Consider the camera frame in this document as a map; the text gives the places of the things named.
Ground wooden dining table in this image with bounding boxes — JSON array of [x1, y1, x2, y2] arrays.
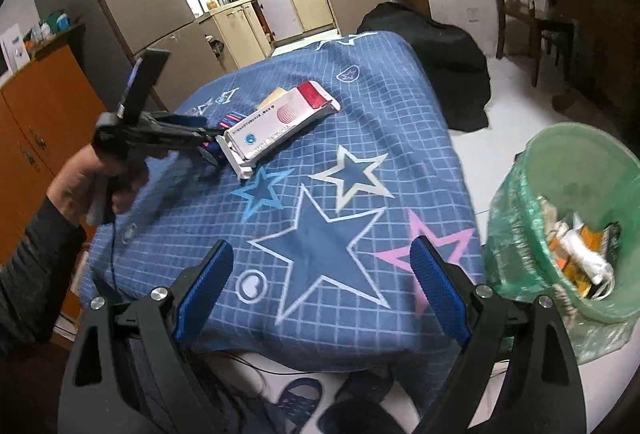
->
[[517, 0, 640, 135]]

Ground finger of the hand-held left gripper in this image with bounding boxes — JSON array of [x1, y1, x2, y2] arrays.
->
[[140, 110, 232, 136], [147, 133, 232, 169]]

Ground beige sponge block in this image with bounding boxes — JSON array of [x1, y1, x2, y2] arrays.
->
[[257, 86, 291, 110]]

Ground black slipper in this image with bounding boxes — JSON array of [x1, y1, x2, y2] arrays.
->
[[320, 369, 396, 434]]

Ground blue star-print blanket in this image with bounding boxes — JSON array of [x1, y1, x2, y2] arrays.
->
[[80, 30, 486, 375]]

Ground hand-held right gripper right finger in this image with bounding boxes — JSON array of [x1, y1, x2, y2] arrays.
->
[[409, 235, 587, 434]]

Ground blue slipper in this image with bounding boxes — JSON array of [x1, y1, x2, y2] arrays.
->
[[277, 376, 323, 425]]

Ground black cloth cover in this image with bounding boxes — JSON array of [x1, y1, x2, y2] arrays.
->
[[356, 1, 493, 132]]

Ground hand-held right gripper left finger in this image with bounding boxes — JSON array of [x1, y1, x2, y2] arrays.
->
[[59, 239, 236, 434]]

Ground person's left hand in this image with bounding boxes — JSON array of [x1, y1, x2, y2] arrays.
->
[[47, 144, 151, 227]]

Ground white and red box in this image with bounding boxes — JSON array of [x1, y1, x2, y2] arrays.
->
[[222, 81, 342, 180]]

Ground beige kitchen cabinets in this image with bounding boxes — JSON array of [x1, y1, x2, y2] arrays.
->
[[197, 0, 391, 70]]

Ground pile of mixed wrappers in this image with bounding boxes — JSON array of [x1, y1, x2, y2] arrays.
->
[[537, 196, 623, 300]]

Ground person's left forearm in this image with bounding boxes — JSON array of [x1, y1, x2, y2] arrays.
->
[[0, 196, 88, 350]]

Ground orange wooden cabinet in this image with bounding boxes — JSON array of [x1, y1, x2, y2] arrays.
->
[[0, 24, 108, 265]]

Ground green trash bin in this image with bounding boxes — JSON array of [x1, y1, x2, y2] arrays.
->
[[487, 123, 640, 362]]

